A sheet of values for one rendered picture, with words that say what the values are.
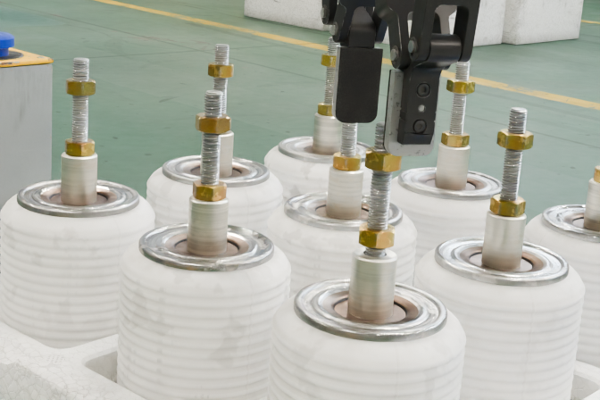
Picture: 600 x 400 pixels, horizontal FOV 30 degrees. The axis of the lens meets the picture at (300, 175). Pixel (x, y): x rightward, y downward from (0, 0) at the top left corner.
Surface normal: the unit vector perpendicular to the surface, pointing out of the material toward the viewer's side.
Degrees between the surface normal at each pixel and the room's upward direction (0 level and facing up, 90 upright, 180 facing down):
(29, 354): 0
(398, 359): 57
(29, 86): 90
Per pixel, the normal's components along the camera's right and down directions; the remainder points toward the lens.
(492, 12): 0.72, 0.22
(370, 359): -0.03, -0.31
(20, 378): -0.68, 0.14
